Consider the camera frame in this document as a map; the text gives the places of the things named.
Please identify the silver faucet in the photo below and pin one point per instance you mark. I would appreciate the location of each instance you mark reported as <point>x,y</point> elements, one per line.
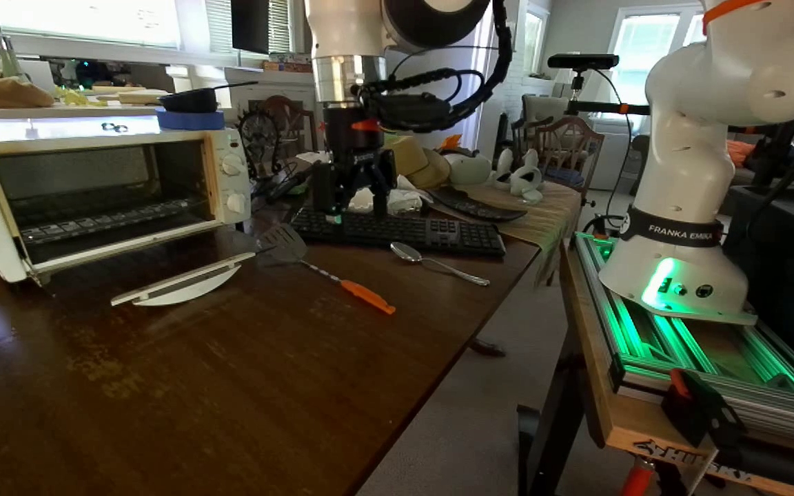
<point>2,44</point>

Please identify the white toaster oven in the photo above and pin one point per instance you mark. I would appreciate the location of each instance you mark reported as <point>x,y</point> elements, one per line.
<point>233,184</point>

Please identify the ornate dark wooden chair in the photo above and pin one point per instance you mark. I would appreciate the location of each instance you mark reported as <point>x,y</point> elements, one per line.
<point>273,140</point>

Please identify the white figurine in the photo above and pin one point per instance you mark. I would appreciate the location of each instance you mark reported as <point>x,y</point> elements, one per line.
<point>526,180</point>

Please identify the black plate with contents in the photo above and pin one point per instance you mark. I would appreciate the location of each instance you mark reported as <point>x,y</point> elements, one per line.
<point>475,207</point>

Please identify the silver metal spoon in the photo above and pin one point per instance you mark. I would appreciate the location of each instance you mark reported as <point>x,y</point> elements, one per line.
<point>407,251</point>

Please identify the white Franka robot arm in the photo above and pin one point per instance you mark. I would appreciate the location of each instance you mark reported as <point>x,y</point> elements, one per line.
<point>690,166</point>

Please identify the orange black bar clamp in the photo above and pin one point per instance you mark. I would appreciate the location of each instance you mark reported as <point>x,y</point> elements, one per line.
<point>705,415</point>

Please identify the large black box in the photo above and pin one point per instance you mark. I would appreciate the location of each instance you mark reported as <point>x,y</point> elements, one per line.
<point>783,266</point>

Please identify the pale green bowl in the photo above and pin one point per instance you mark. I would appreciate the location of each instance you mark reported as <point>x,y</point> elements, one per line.
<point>468,168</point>

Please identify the white glass door cabinet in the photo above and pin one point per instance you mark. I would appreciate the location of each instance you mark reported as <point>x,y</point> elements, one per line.
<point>269,87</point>

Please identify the woven beige placemat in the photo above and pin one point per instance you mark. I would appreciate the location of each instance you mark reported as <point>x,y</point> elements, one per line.
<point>545,215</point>

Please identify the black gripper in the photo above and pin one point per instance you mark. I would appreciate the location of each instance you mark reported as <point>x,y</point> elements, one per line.
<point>355,141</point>

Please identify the crumpled white plastic bag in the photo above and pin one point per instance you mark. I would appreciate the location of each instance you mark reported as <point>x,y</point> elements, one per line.
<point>407,199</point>

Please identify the small black pan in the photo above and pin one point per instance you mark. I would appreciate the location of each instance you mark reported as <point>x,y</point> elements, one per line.
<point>185,101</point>

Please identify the black camera bar on stand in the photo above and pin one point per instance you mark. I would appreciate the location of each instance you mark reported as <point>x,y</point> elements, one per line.
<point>584,62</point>

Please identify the black computer keyboard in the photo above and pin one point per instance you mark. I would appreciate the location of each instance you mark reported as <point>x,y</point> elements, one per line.
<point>433,235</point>

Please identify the carved wooden chair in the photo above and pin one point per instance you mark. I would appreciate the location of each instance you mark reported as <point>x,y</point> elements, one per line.
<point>570,146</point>

